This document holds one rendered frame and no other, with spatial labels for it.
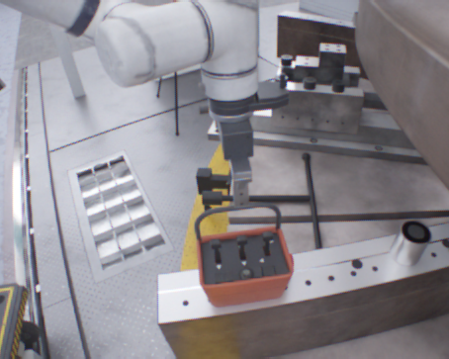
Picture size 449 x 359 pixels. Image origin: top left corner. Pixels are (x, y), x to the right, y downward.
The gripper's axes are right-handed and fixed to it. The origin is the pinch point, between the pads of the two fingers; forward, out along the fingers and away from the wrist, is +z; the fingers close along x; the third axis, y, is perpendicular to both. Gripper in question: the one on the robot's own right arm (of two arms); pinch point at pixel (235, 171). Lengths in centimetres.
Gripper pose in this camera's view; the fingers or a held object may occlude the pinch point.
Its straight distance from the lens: 63.0
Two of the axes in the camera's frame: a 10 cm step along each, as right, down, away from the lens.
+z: 0.6, 7.4, 6.7
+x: 1.2, 6.6, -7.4
